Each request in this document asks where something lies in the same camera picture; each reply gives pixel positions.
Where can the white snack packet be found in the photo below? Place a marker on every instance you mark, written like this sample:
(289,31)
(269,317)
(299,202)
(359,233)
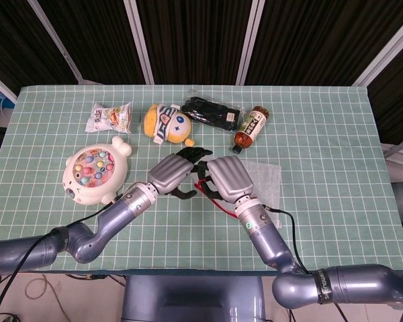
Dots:
(112,117)

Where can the white seal fishing toy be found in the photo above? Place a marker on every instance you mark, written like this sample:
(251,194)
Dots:
(94,181)

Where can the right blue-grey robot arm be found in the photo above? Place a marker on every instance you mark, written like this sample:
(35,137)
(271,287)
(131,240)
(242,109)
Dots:
(272,248)

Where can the brown tea drink bottle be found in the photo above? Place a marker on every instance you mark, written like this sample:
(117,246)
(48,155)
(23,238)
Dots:
(250,129)

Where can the green checked tablecloth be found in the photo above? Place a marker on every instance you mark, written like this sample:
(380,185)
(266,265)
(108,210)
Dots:
(322,167)

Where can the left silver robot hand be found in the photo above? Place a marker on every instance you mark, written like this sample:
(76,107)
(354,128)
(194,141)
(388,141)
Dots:
(169,171)

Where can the yellow plush toy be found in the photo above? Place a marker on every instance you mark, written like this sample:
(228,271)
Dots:
(173,124)

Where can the black item in clear wrap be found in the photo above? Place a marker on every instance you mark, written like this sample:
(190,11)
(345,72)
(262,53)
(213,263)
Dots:
(211,112)

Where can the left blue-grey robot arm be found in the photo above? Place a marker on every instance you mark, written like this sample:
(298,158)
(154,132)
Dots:
(97,238)

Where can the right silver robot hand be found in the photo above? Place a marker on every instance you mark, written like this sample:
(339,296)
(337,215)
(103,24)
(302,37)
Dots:
(230,177)

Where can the white partition post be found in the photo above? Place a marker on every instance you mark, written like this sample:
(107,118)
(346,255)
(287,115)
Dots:
(139,40)
(249,40)
(386,53)
(57,43)

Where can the white mesh zipper pouch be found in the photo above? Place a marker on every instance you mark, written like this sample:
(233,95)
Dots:
(265,181)

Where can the blue-grey robot torso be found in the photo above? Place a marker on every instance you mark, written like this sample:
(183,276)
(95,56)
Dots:
(194,298)

